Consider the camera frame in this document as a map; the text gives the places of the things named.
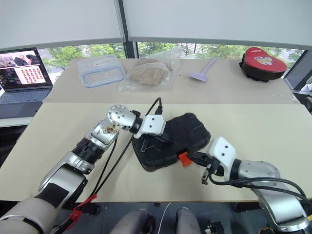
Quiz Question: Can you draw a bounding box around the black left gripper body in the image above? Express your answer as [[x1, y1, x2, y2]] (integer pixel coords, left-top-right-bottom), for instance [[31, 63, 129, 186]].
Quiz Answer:
[[142, 133, 169, 145]]

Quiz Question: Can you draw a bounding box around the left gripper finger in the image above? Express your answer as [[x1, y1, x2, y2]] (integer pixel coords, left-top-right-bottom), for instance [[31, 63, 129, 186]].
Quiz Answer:
[[139, 137, 152, 153], [157, 134, 176, 144]]

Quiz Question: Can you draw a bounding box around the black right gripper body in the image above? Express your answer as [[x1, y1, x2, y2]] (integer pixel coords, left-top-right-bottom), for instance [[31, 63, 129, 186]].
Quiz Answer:
[[207, 157, 226, 177]]

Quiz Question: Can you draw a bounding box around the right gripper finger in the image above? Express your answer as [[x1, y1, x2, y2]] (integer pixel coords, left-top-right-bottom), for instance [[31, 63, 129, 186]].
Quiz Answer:
[[200, 170, 211, 186], [189, 153, 212, 167]]

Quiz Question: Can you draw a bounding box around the orange case latch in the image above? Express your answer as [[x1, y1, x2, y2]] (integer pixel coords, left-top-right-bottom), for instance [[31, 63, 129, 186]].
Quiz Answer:
[[177, 151, 194, 169]]

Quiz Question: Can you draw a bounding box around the black plastic tool case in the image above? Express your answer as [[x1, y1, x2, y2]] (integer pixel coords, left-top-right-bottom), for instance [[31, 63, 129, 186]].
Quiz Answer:
[[131, 112, 212, 173]]

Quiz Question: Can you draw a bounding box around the grey rounded leg cover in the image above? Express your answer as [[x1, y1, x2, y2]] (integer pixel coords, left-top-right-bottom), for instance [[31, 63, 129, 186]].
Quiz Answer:
[[109, 210, 153, 234], [175, 207, 203, 234]]

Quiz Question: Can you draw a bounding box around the brown lump in bag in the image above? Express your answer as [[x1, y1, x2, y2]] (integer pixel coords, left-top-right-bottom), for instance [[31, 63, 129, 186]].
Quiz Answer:
[[128, 57, 176, 86]]

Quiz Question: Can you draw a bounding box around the clear plastic bag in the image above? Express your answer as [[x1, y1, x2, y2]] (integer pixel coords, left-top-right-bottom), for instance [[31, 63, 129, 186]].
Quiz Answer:
[[118, 47, 181, 93]]

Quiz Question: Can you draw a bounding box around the purple plastic spatula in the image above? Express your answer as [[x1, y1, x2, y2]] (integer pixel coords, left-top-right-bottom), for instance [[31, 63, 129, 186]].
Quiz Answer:
[[188, 57, 218, 83]]

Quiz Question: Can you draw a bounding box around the clear blue-rimmed plastic container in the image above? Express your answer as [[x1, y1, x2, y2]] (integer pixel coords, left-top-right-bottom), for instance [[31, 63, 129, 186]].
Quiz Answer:
[[77, 54, 126, 89]]

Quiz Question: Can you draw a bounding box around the red black heart-shaped pad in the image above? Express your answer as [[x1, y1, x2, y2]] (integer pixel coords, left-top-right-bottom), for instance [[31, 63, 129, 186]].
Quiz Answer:
[[238, 46, 289, 83]]

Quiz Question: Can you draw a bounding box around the dark grey chair back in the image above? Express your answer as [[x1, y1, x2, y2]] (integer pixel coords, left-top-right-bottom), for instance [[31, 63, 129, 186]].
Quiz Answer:
[[282, 50, 312, 111]]

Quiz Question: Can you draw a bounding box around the grey window blind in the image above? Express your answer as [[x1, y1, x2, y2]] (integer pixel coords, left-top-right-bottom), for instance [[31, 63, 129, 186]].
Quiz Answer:
[[122, 0, 312, 51], [0, 0, 125, 50]]

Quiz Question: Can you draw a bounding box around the open laptop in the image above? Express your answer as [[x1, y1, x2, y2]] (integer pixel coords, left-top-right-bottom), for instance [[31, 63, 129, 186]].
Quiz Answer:
[[0, 47, 54, 120]]

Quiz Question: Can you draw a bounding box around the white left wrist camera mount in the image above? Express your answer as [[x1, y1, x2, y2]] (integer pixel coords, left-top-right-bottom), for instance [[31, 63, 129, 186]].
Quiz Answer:
[[133, 114, 167, 139]]

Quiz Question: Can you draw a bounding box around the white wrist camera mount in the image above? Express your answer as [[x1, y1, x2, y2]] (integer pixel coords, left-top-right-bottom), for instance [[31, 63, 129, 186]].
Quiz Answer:
[[206, 136, 237, 175], [133, 114, 167, 139]]

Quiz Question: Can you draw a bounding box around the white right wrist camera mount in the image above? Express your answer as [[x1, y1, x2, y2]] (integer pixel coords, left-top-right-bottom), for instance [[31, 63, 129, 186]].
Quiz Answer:
[[206, 136, 237, 175]]

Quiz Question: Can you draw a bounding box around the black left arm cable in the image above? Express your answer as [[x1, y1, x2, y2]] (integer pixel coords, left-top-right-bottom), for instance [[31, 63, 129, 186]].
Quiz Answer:
[[92, 135, 120, 195], [94, 97, 163, 197]]

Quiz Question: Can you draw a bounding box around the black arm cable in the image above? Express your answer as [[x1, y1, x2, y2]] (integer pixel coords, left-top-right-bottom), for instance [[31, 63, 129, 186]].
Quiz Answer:
[[94, 97, 163, 197], [208, 173, 312, 208], [92, 135, 120, 195]]

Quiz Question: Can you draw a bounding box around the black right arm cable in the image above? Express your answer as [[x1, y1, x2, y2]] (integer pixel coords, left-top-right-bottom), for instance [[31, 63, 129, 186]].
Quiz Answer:
[[208, 173, 312, 208]]

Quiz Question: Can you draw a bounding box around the thin white cable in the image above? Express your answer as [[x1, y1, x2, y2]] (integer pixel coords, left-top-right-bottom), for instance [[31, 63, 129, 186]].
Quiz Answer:
[[157, 201, 172, 234]]

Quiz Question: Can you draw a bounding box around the dark window frame post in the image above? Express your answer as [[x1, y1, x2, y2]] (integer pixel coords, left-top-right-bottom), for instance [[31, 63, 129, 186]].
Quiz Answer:
[[114, 0, 139, 59]]

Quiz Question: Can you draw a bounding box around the red tape on cable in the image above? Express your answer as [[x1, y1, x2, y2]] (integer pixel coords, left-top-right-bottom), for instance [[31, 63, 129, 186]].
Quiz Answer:
[[65, 193, 98, 231]]

